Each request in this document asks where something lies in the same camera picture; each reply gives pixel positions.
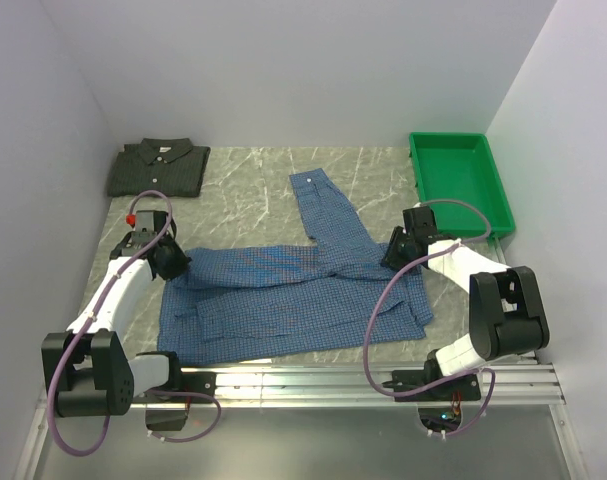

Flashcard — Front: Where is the dark green folded shirt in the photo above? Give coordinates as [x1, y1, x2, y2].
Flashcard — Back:
[106, 138, 211, 198]

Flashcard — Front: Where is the green plastic tray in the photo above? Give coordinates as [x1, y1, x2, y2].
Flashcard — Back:
[409, 132, 516, 238]

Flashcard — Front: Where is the blue checked long sleeve shirt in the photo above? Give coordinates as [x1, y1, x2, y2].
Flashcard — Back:
[156, 168, 434, 365]

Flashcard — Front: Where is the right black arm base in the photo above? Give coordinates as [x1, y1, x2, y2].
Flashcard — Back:
[382, 367, 484, 435]

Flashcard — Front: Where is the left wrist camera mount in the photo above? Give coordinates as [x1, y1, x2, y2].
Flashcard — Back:
[125, 210, 167, 234]

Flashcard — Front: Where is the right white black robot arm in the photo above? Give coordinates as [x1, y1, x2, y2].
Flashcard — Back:
[382, 204, 550, 400]

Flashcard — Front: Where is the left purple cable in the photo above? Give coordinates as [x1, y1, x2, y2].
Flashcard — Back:
[45, 189, 223, 457]

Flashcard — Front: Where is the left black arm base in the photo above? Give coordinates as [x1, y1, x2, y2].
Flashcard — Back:
[131, 371, 222, 444]

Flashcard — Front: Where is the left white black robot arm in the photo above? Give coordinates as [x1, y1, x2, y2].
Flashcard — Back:
[41, 210, 190, 418]

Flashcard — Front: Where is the aluminium mounting rail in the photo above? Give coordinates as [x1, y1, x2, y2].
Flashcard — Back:
[36, 363, 567, 411]

